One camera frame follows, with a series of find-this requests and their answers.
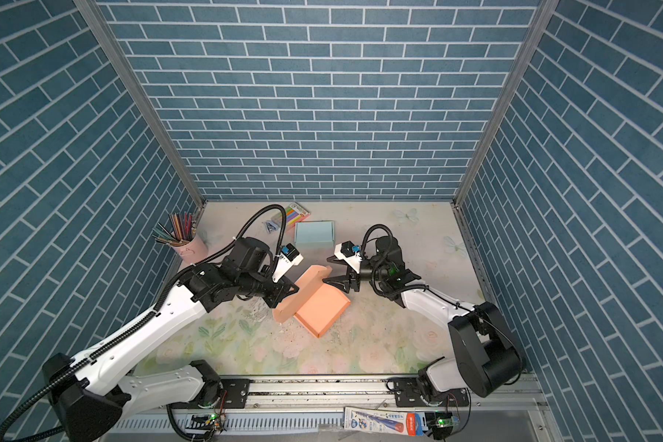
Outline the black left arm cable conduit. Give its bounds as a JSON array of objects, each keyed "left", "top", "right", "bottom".
[{"left": 0, "top": 203, "right": 288, "bottom": 442}]

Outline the left electronics board with wires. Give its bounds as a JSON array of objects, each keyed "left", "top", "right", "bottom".
[{"left": 185, "top": 413, "right": 226, "bottom": 441}]

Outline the aluminium corner post left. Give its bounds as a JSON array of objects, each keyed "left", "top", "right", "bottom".
[{"left": 74, "top": 0, "right": 206, "bottom": 212}]

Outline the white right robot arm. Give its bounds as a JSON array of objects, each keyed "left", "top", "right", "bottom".
[{"left": 323, "top": 235, "right": 525, "bottom": 403}]

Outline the pink cardboard box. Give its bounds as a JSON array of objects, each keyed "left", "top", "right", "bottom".
[{"left": 272, "top": 265, "right": 351, "bottom": 338}]

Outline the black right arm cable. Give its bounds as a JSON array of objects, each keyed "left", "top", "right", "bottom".
[{"left": 360, "top": 223, "right": 526, "bottom": 388}]

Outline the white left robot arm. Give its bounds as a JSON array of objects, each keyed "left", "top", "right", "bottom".
[{"left": 42, "top": 238, "right": 303, "bottom": 441}]

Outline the light blue paper box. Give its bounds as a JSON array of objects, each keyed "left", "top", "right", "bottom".
[{"left": 295, "top": 221, "right": 335, "bottom": 249}]

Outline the pink pencil cup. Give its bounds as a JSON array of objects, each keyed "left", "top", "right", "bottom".
[{"left": 170, "top": 233, "right": 209, "bottom": 265}]

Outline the coloured pencils bundle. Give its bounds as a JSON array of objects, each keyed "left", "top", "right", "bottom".
[{"left": 151, "top": 213, "right": 196, "bottom": 247}]

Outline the aluminium corner post right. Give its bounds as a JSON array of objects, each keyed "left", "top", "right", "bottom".
[{"left": 454, "top": 0, "right": 559, "bottom": 209}]

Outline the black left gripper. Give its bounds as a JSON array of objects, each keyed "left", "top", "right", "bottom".
[{"left": 237, "top": 264, "right": 304, "bottom": 308}]

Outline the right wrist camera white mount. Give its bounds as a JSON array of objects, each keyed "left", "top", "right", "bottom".
[{"left": 334, "top": 241, "right": 363, "bottom": 274}]

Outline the coloured marker pack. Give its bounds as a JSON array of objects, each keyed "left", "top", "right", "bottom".
[{"left": 285, "top": 203, "right": 311, "bottom": 229}]

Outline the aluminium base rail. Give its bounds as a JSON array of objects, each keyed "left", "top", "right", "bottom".
[{"left": 87, "top": 375, "right": 553, "bottom": 442}]

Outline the toothpaste style flat box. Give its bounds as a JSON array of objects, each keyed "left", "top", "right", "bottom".
[{"left": 343, "top": 407, "right": 423, "bottom": 436}]

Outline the aluminium corner post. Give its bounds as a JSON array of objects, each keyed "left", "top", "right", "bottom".
[
  {"left": 74, "top": 0, "right": 206, "bottom": 212},
  {"left": 454, "top": 0, "right": 559, "bottom": 209}
]

